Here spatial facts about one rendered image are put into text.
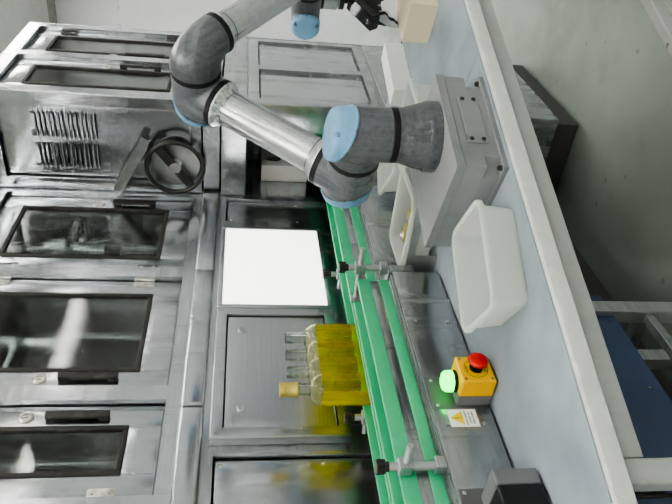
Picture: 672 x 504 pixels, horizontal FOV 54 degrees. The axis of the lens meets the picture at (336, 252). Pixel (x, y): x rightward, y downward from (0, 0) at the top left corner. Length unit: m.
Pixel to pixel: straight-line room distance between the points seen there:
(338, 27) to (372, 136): 3.84
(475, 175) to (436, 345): 0.40
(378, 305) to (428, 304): 0.12
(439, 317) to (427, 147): 0.42
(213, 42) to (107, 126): 0.99
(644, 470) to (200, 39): 1.18
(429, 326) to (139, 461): 0.73
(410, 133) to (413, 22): 0.59
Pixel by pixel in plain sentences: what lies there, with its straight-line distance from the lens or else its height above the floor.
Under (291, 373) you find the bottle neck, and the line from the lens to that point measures 1.58.
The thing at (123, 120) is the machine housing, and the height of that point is 1.66.
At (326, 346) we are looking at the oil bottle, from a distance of 1.63.
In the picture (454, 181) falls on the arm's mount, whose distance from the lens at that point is 1.32.
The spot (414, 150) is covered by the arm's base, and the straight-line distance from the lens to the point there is 1.38.
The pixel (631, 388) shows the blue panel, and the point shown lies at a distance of 1.61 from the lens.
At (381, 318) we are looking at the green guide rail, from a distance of 1.56.
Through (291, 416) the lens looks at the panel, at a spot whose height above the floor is 1.12.
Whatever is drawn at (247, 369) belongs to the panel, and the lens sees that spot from 1.77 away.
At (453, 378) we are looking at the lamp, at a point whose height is 0.84.
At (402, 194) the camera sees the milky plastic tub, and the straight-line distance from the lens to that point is 1.81.
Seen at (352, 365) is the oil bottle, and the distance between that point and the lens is 1.59.
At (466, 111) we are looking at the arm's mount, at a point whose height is 0.81.
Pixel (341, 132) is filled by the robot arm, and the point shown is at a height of 1.06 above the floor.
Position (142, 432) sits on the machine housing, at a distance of 1.71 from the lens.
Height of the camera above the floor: 1.26
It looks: 8 degrees down
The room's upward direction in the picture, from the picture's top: 89 degrees counter-clockwise
